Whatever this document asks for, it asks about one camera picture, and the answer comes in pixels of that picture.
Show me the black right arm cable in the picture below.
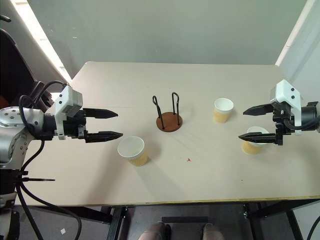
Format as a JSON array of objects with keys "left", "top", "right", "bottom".
[{"left": 282, "top": 116, "right": 305, "bottom": 132}]

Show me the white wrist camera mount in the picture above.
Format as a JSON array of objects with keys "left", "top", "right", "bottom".
[
  {"left": 269, "top": 79, "right": 302, "bottom": 137},
  {"left": 53, "top": 84, "right": 84, "bottom": 140}
]

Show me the yellow ribbed paper cup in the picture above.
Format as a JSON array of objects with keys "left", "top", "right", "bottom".
[
  {"left": 117, "top": 135, "right": 149, "bottom": 168},
  {"left": 212, "top": 97, "right": 235, "bottom": 124},
  {"left": 240, "top": 125, "right": 270, "bottom": 156}
]

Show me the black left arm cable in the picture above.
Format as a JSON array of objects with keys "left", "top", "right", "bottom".
[{"left": 14, "top": 80, "right": 83, "bottom": 240}]

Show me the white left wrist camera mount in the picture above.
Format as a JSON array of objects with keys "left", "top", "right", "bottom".
[{"left": 53, "top": 84, "right": 84, "bottom": 140}]

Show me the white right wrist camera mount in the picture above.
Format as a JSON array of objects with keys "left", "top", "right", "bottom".
[{"left": 269, "top": 79, "right": 302, "bottom": 137}]

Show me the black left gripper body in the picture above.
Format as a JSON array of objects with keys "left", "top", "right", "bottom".
[{"left": 62, "top": 109, "right": 89, "bottom": 141}]

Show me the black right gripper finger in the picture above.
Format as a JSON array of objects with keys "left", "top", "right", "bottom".
[
  {"left": 242, "top": 103, "right": 275, "bottom": 117},
  {"left": 237, "top": 132, "right": 279, "bottom": 146}
]

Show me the black cable tie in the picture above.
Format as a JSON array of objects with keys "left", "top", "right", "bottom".
[{"left": 21, "top": 176, "right": 56, "bottom": 183}]

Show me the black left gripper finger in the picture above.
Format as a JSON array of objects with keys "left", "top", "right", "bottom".
[
  {"left": 84, "top": 130, "right": 124, "bottom": 144},
  {"left": 83, "top": 107, "right": 119, "bottom": 120}
]

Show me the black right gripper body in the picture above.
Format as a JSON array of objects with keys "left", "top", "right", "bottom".
[{"left": 272, "top": 102, "right": 293, "bottom": 146}]

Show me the black flat floor plate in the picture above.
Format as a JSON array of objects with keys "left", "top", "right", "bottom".
[{"left": 161, "top": 216, "right": 209, "bottom": 224}]

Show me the brown cup holder stand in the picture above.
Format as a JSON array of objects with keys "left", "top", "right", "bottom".
[{"left": 151, "top": 91, "right": 184, "bottom": 133}]

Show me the black metal table frame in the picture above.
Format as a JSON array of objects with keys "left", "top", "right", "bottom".
[{"left": 58, "top": 198, "right": 320, "bottom": 240}]

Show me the black hanging cable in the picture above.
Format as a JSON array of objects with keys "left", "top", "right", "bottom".
[{"left": 305, "top": 215, "right": 320, "bottom": 240}]

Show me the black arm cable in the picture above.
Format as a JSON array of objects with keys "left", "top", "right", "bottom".
[
  {"left": 14, "top": 80, "right": 83, "bottom": 240},
  {"left": 282, "top": 116, "right": 305, "bottom": 132}
]

